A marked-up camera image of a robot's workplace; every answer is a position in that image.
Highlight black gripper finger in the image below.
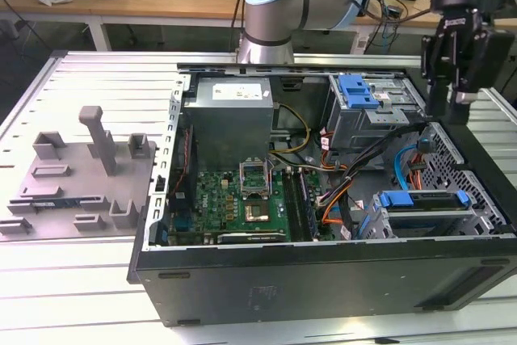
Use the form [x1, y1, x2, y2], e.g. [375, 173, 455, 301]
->
[421, 32, 458, 116]
[449, 29, 505, 126]

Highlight blue wire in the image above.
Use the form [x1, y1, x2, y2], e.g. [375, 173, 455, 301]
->
[393, 137, 431, 193]

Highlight red yellow power wire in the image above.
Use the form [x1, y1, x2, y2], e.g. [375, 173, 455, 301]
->
[407, 161, 426, 191]

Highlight silver disk bay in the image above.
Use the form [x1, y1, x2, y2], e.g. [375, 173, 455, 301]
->
[357, 189, 481, 240]

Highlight blue plastic latch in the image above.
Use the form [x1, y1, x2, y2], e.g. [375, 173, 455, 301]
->
[338, 73, 380, 111]

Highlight silver optical drive cage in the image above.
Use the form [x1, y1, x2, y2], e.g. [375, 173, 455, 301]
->
[326, 74, 429, 153]

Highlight black RAM slot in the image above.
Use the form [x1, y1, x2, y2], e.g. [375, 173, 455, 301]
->
[286, 169, 306, 242]
[281, 169, 300, 242]
[291, 169, 311, 242]

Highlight silver power supply unit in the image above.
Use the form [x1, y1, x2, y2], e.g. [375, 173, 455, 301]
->
[183, 78, 280, 169]

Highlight black PC case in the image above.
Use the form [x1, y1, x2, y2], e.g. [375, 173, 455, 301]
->
[127, 56, 517, 328]

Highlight black graphics card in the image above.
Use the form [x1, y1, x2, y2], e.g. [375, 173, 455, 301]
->
[216, 231, 286, 246]

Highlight green motherboard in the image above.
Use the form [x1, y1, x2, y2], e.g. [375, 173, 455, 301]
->
[169, 166, 336, 247]

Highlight black case fan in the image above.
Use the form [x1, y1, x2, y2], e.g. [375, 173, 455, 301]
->
[169, 124, 198, 212]

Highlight wooden desk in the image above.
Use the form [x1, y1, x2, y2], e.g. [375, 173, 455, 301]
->
[0, 0, 517, 53]

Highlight grey parts rack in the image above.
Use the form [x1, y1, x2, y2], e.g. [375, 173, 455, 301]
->
[0, 105, 158, 241]

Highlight dark RAM stick with label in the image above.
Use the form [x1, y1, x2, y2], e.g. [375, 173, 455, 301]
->
[32, 198, 84, 208]

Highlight black wire bundle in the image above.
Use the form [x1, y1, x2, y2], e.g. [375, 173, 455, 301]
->
[338, 124, 427, 241]

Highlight thin red orange wires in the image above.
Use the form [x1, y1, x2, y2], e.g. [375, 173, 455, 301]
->
[318, 126, 349, 173]

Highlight orange wire bundle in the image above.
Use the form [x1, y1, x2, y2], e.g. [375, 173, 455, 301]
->
[317, 174, 349, 225]

